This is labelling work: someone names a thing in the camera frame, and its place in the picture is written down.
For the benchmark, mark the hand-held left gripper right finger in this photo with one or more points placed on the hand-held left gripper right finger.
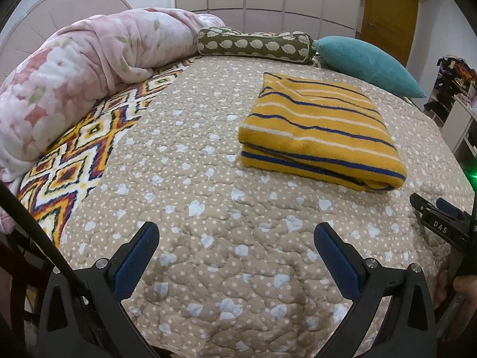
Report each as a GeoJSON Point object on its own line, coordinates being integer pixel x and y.
{"type": "Point", "coordinates": [339, 264]}

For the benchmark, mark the yellow striped knit sweater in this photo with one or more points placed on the yellow striped knit sweater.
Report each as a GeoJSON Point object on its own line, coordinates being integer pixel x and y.
{"type": "Point", "coordinates": [316, 130]}

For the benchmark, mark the round pink headboard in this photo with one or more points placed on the round pink headboard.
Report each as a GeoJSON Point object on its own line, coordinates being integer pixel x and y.
{"type": "Point", "coordinates": [56, 15]}

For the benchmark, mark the person's right hand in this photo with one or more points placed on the person's right hand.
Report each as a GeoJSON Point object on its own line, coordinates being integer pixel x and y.
{"type": "Point", "coordinates": [467, 298]}

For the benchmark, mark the black pole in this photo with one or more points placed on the black pole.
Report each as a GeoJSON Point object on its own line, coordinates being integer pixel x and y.
{"type": "Point", "coordinates": [22, 220]}

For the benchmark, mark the teal knit pillow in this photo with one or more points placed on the teal knit pillow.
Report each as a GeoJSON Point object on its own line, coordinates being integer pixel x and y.
{"type": "Point", "coordinates": [365, 63]}

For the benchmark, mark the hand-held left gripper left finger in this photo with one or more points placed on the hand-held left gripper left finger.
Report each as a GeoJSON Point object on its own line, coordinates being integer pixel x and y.
{"type": "Point", "coordinates": [138, 261]}

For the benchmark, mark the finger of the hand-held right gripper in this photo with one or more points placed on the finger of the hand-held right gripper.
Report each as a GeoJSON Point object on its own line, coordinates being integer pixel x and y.
{"type": "Point", "coordinates": [439, 225]}
{"type": "Point", "coordinates": [449, 206]}

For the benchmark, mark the olive patterned bolster pillow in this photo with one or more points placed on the olive patterned bolster pillow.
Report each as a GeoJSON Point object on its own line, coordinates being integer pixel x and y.
{"type": "Point", "coordinates": [253, 43]}

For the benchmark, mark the beige heart print quilted bedspread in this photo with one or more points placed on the beige heart print quilted bedspread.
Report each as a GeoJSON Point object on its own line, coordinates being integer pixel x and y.
{"type": "Point", "coordinates": [205, 156]}

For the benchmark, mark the cluttered white shelf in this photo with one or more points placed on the cluttered white shelf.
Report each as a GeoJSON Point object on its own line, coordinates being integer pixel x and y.
{"type": "Point", "coordinates": [452, 93]}

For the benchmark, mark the dark wooden chair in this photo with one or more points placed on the dark wooden chair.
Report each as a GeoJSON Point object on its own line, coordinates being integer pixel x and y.
{"type": "Point", "coordinates": [18, 287]}

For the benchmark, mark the yellow wooden door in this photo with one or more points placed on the yellow wooden door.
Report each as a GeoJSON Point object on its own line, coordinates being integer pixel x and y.
{"type": "Point", "coordinates": [387, 7]}

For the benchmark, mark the zigzag patterned blanket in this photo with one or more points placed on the zigzag patterned blanket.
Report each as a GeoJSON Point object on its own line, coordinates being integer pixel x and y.
{"type": "Point", "coordinates": [85, 145]}

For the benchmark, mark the pink floral fleece blanket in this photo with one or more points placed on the pink floral fleece blanket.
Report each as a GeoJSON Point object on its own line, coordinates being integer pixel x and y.
{"type": "Point", "coordinates": [74, 71]}

